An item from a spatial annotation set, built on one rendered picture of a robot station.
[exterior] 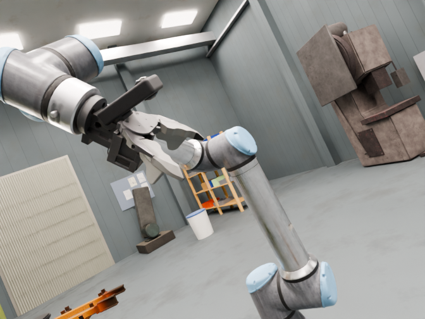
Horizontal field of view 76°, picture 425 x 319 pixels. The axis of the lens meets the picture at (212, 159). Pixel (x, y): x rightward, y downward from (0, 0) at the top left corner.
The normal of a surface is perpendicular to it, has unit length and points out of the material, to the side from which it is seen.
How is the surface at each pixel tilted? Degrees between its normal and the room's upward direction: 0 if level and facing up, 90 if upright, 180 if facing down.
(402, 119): 90
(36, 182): 90
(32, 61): 64
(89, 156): 90
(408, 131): 90
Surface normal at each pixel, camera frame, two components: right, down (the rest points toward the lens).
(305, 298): -0.41, 0.33
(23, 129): 0.40, -0.22
